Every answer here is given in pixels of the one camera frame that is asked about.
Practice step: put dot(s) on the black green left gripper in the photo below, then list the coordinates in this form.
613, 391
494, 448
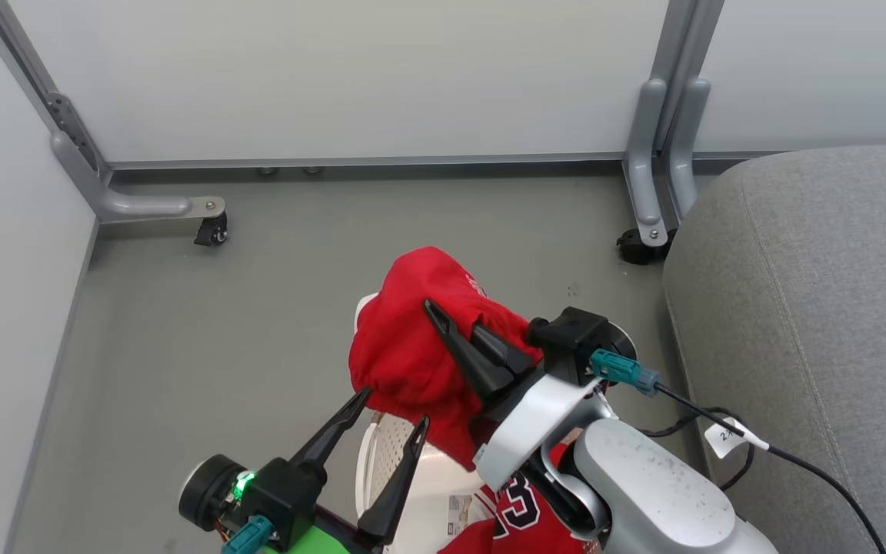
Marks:
281, 500

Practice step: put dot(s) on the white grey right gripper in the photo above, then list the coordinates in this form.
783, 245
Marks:
535, 419

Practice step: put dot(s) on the plain red garment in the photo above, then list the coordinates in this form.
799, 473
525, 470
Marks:
412, 346

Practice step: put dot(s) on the white perforated laundry basket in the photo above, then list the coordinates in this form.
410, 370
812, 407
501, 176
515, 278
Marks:
428, 492

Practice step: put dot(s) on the printed paper label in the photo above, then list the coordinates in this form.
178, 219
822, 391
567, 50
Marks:
461, 514

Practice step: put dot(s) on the red jersey with number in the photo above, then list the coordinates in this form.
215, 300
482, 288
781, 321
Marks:
520, 514

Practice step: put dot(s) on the black caster wheel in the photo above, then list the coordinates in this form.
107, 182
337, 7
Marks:
213, 230
637, 248

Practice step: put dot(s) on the grey partition support leg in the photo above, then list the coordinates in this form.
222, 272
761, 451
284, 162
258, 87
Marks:
687, 146
645, 169
143, 205

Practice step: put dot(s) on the grey fabric sofa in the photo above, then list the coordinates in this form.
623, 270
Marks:
835, 308

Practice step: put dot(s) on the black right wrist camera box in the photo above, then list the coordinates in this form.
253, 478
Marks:
570, 338

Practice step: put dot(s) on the round black left wrist camera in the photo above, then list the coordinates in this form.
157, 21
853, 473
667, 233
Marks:
208, 488

